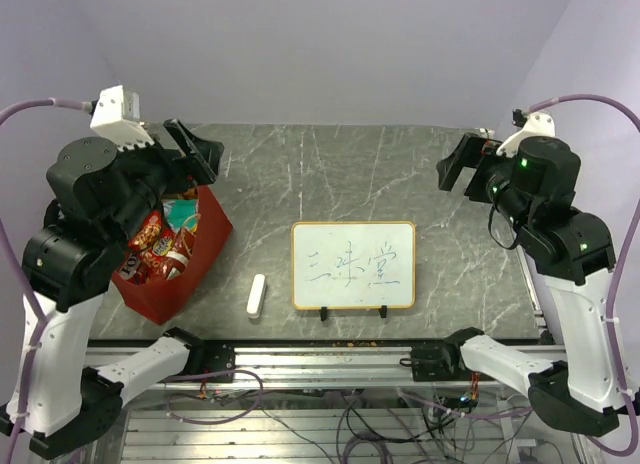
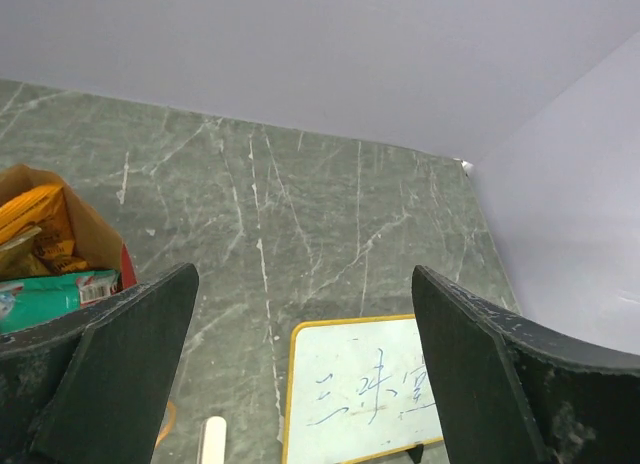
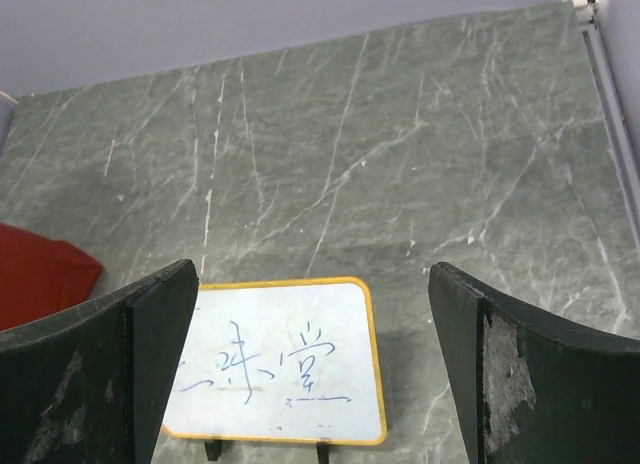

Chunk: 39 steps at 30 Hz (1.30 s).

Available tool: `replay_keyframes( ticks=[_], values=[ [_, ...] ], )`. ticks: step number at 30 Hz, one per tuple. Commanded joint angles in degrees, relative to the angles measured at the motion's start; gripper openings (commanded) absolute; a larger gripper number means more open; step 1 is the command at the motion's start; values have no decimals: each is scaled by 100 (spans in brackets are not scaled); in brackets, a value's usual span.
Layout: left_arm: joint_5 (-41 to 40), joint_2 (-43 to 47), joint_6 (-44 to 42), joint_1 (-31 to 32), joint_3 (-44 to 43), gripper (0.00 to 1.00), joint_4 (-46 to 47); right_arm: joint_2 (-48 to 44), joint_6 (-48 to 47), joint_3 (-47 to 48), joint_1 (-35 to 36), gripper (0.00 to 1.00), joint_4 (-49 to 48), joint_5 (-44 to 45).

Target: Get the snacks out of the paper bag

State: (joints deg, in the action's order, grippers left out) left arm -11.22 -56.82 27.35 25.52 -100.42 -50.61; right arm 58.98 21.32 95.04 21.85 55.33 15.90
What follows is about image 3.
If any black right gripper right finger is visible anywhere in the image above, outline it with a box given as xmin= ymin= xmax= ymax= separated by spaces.
xmin=428 ymin=262 xmax=639 ymax=463

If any aluminium table edge rail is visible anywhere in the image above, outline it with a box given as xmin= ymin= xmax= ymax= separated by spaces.
xmin=562 ymin=0 xmax=640 ymax=220

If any yellow framed whiteboard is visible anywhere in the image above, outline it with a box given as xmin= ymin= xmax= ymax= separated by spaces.
xmin=162 ymin=276 xmax=388 ymax=446

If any red paper bag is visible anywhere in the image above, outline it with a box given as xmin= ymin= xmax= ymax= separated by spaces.
xmin=1 ymin=224 xmax=103 ymax=330

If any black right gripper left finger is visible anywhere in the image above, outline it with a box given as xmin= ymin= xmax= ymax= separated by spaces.
xmin=1 ymin=259 xmax=199 ymax=463

